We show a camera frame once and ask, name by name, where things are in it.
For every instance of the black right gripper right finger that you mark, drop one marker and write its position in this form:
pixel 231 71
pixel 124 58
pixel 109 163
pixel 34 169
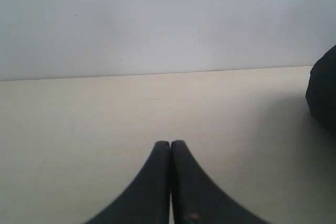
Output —
pixel 196 198

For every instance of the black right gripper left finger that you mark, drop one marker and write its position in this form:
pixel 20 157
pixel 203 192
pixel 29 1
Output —
pixel 147 198

